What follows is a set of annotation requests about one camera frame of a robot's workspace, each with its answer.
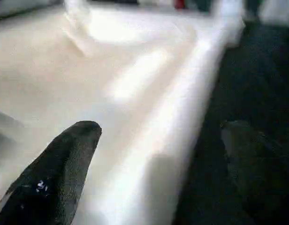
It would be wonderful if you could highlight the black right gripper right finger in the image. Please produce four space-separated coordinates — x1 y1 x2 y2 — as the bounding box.
220 120 289 225

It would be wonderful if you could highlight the white glass-door cabinet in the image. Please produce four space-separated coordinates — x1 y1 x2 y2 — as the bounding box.
91 0 289 27

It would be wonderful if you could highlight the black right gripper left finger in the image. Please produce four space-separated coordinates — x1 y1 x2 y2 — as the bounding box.
0 120 103 225

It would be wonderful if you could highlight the white plastic table top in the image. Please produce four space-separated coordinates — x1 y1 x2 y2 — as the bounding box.
0 4 246 225

